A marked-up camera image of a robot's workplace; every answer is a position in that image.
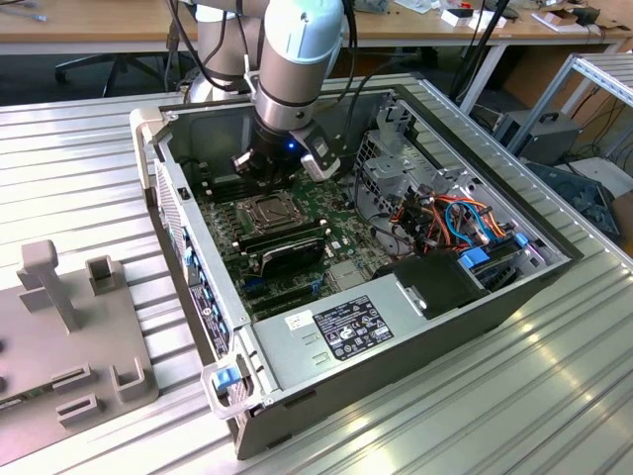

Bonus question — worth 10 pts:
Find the grey parts rack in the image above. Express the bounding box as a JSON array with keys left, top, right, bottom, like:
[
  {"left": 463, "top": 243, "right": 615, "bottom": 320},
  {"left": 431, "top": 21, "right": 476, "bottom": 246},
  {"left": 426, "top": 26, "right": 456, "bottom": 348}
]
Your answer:
[{"left": 0, "top": 239, "right": 160, "bottom": 449}]

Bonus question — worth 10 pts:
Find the black RAM slot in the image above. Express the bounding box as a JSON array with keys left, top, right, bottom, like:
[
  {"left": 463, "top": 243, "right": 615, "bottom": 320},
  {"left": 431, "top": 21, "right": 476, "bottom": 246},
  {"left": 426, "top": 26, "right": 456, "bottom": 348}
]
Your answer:
[
  {"left": 214, "top": 187, "right": 263, "bottom": 203},
  {"left": 236, "top": 228, "right": 331, "bottom": 253},
  {"left": 231, "top": 220, "right": 325, "bottom": 244},
  {"left": 210, "top": 181, "right": 258, "bottom": 197},
  {"left": 206, "top": 176, "right": 253, "bottom": 191},
  {"left": 202, "top": 171, "right": 248, "bottom": 185}
]

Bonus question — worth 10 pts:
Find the silver chipset heatsink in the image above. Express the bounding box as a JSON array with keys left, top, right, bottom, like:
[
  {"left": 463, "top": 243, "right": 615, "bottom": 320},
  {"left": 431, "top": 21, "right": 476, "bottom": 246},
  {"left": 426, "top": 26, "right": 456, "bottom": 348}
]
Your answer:
[{"left": 327, "top": 259, "right": 371, "bottom": 294}]

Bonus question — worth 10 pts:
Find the silver power supply unit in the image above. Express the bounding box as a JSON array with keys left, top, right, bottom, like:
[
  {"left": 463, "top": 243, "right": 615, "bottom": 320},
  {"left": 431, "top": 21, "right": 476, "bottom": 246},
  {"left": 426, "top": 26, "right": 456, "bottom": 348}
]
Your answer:
[{"left": 250, "top": 274, "right": 432, "bottom": 397}]

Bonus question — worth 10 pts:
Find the blue disk carrier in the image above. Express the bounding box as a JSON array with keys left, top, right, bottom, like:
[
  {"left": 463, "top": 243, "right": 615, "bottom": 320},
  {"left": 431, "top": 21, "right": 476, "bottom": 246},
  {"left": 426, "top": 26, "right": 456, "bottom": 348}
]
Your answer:
[{"left": 457, "top": 248, "right": 495, "bottom": 272}]

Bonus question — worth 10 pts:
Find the small white box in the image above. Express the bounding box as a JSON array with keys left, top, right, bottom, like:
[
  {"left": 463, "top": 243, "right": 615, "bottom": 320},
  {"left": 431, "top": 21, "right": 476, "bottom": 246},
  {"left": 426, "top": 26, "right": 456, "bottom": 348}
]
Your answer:
[{"left": 441, "top": 7, "right": 479, "bottom": 29}]

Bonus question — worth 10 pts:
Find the black office chair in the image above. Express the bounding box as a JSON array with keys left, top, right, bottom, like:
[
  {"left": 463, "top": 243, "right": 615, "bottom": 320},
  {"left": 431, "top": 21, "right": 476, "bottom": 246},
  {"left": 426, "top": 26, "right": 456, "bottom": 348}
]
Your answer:
[{"left": 52, "top": 51, "right": 167, "bottom": 99}]

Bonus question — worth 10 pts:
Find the black box with handle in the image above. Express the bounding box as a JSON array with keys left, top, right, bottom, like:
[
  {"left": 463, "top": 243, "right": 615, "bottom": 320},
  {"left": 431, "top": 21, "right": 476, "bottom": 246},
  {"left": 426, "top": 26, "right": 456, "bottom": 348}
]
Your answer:
[{"left": 493, "top": 111, "right": 584, "bottom": 167}]

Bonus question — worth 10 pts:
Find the green RAM stick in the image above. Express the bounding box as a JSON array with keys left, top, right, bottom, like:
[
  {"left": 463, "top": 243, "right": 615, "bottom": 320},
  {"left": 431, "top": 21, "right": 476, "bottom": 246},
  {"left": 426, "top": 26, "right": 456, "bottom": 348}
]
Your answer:
[{"left": 0, "top": 388, "right": 54, "bottom": 411}]

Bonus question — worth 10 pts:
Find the silver CPU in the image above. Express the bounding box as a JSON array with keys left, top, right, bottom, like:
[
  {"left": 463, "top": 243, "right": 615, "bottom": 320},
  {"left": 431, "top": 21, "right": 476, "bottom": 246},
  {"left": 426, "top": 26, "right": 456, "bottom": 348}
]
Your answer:
[{"left": 252, "top": 198, "right": 292, "bottom": 224}]

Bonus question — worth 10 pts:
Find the wooden desk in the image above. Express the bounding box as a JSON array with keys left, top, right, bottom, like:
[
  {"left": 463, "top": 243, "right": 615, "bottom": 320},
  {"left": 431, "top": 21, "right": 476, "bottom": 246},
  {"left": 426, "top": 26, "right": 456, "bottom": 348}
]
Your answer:
[
  {"left": 345, "top": 0, "right": 633, "bottom": 55},
  {"left": 0, "top": 0, "right": 199, "bottom": 56}
]

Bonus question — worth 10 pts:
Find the green motherboard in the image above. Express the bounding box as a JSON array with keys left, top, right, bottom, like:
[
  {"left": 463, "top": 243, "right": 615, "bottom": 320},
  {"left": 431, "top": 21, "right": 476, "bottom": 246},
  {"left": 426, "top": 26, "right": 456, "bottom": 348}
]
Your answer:
[{"left": 190, "top": 160, "right": 405, "bottom": 323}]

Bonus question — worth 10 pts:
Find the brown cardboard box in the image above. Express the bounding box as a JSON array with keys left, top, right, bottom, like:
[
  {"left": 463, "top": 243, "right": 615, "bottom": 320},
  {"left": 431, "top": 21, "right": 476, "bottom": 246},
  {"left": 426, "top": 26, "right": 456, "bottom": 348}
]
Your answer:
[{"left": 608, "top": 191, "right": 633, "bottom": 244}]

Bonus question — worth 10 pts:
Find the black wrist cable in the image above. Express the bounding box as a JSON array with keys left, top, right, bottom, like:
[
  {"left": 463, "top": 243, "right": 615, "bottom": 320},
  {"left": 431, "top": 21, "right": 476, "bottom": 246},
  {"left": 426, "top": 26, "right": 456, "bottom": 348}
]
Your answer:
[{"left": 316, "top": 0, "right": 421, "bottom": 154}]

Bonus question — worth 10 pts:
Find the grey open PC case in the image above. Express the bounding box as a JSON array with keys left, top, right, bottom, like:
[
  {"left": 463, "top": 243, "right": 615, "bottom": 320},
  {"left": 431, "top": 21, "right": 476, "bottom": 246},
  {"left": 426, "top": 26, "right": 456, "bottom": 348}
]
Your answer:
[{"left": 129, "top": 83, "right": 588, "bottom": 461}]

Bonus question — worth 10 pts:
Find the silver drive cage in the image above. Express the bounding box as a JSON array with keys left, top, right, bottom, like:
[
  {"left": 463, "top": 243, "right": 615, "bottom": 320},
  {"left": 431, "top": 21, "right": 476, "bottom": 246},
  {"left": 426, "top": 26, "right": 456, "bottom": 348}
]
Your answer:
[{"left": 353, "top": 129, "right": 449, "bottom": 234}]

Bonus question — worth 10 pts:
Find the black expansion card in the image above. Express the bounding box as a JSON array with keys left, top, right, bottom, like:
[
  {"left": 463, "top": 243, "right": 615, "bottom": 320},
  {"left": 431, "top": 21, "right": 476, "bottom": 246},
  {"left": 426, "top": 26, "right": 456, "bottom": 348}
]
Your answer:
[{"left": 255, "top": 236, "right": 328, "bottom": 279}]

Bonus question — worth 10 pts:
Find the blue wire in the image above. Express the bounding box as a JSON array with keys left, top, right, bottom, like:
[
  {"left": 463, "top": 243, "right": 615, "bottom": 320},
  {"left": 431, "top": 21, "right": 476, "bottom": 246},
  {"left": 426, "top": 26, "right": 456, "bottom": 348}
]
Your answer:
[
  {"left": 443, "top": 201, "right": 479, "bottom": 247},
  {"left": 459, "top": 197, "right": 496, "bottom": 244}
]

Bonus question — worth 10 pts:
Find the orange wire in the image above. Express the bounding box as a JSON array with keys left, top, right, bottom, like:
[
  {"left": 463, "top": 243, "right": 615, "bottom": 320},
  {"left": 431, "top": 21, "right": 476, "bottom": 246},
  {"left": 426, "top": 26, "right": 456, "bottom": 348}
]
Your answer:
[{"left": 393, "top": 195, "right": 449, "bottom": 248}]

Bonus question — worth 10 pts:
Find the dark panel with fan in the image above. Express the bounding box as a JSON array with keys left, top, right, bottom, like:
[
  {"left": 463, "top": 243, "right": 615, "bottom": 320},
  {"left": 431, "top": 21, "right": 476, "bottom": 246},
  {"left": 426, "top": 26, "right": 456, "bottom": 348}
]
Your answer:
[{"left": 523, "top": 158, "right": 622, "bottom": 243}]

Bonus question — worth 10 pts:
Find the black expansion slot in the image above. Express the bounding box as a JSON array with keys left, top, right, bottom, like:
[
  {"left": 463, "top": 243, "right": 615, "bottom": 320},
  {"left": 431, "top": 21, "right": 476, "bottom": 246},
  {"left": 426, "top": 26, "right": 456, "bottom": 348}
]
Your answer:
[
  {"left": 241, "top": 279, "right": 317, "bottom": 304},
  {"left": 251, "top": 291, "right": 320, "bottom": 319}
]

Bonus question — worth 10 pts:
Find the aluminium frame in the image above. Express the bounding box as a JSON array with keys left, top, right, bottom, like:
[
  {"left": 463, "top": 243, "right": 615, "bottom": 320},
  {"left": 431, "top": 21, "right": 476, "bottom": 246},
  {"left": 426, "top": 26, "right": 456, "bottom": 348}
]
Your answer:
[{"left": 507, "top": 51, "right": 633, "bottom": 160}]

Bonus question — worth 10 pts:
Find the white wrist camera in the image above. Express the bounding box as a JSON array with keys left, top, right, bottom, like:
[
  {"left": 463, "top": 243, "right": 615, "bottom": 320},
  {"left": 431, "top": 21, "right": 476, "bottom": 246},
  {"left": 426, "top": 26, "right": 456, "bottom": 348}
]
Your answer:
[{"left": 299, "top": 152, "right": 342, "bottom": 183}]

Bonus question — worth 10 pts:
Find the blue case latch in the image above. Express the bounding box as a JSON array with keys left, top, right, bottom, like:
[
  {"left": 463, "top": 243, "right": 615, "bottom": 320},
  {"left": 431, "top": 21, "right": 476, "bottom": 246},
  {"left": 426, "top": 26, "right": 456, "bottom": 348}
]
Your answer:
[{"left": 211, "top": 368, "right": 242, "bottom": 396}]

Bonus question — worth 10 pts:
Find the open cardboard box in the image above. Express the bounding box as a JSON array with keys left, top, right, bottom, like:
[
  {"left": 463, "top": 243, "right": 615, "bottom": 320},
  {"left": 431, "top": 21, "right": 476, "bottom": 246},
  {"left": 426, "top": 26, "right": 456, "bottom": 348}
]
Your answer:
[{"left": 531, "top": 5, "right": 580, "bottom": 34}]

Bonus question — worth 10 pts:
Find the black camera bracket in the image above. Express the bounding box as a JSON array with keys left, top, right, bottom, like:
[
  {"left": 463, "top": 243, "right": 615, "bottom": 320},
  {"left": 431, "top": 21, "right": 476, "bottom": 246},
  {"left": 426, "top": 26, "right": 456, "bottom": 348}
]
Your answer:
[{"left": 289, "top": 124, "right": 342, "bottom": 167}]

